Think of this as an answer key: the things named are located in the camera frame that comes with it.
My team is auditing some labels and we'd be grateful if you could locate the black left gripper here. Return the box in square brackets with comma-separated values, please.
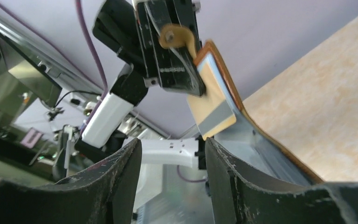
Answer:
[134, 0, 207, 97]

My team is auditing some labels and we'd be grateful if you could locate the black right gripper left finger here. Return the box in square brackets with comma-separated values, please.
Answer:
[0, 139, 142, 224]

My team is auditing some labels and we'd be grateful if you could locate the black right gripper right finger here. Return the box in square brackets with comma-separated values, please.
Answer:
[205, 138, 358, 224]

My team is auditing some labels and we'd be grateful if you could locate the gold card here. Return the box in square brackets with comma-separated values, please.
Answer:
[187, 62, 237, 140]

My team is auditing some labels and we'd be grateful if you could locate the brown leather card holder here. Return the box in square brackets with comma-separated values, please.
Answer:
[158, 24, 324, 188]

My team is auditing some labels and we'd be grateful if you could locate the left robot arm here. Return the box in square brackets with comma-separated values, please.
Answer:
[75, 0, 206, 163]

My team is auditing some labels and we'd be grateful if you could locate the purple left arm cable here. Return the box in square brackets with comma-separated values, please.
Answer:
[0, 0, 207, 183]

